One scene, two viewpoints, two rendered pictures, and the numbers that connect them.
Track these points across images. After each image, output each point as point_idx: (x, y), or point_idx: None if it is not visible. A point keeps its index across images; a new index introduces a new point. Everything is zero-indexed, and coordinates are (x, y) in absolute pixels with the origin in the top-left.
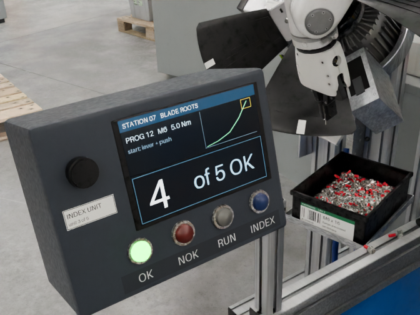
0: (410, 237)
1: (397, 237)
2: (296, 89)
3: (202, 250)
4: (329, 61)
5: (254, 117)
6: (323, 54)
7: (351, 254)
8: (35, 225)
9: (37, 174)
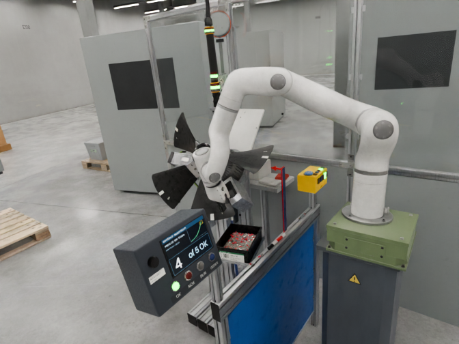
0: (266, 255)
1: (261, 256)
2: (206, 201)
3: (195, 280)
4: (220, 189)
5: (204, 226)
6: (217, 187)
7: (245, 268)
8: (130, 287)
9: (137, 267)
